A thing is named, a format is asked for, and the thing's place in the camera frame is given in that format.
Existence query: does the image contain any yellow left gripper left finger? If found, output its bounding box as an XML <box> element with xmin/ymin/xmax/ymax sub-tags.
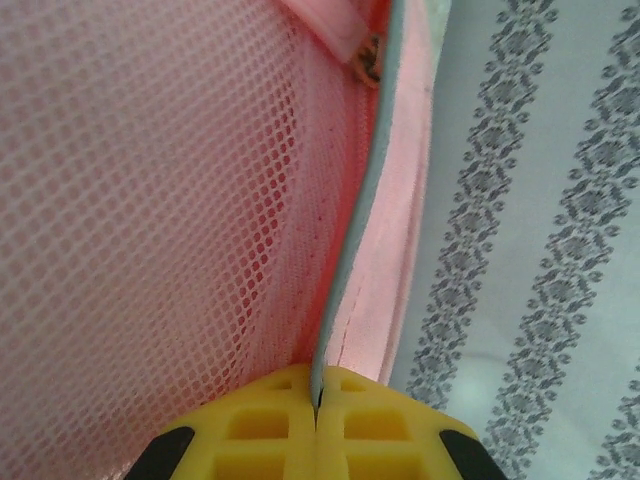
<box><xmin>132</xmin><ymin>363</ymin><xmax>319</xmax><ymax>480</ymax></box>

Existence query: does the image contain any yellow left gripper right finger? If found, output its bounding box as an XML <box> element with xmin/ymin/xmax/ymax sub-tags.
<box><xmin>317</xmin><ymin>364</ymin><xmax>506</xmax><ymax>480</ymax></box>

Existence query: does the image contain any pink student backpack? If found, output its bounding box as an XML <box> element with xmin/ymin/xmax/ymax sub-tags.
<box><xmin>0</xmin><ymin>0</ymin><xmax>454</xmax><ymax>406</ymax></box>

